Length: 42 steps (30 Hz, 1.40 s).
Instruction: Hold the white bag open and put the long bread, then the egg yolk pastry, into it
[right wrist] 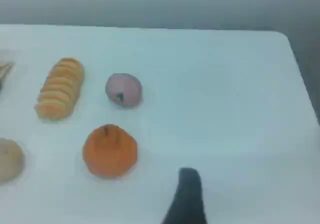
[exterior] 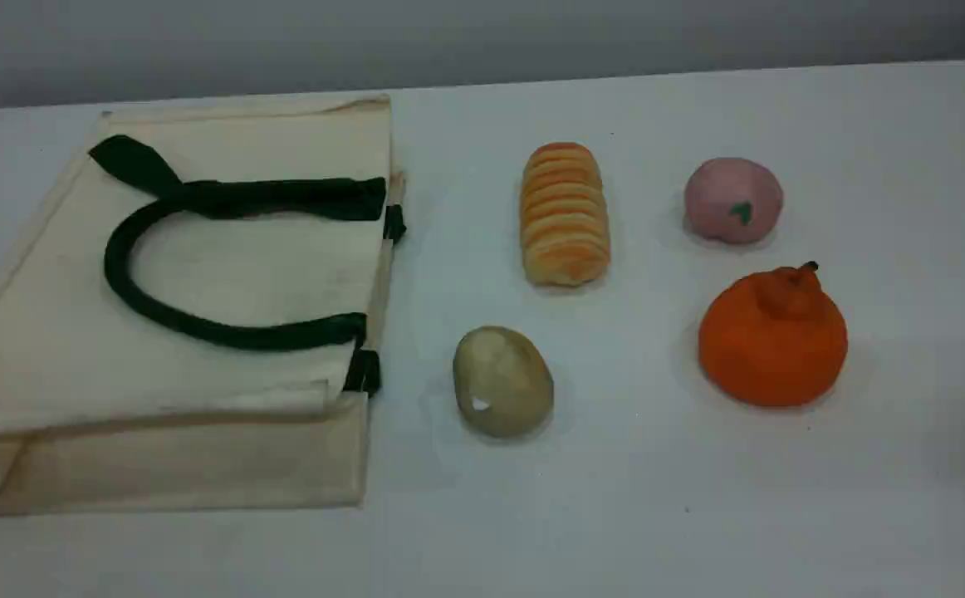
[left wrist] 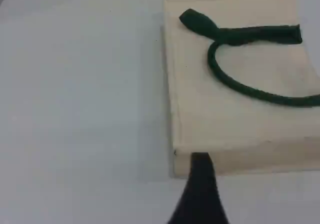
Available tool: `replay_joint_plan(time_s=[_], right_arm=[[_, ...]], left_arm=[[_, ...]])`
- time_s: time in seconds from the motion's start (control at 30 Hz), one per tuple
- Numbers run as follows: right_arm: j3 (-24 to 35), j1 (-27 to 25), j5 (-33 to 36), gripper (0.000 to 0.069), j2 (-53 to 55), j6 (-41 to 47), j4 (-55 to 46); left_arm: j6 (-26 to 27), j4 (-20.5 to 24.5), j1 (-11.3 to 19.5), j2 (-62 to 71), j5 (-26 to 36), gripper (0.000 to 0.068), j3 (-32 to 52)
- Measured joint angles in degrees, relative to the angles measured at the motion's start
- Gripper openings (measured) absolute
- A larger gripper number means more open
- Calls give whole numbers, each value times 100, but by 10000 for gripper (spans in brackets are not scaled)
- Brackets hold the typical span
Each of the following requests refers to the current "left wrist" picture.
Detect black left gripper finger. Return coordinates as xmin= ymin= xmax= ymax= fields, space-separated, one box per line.
xmin=166 ymin=152 xmax=231 ymax=224

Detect white canvas bag green handles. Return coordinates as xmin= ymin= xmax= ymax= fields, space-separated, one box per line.
xmin=161 ymin=0 xmax=320 ymax=178

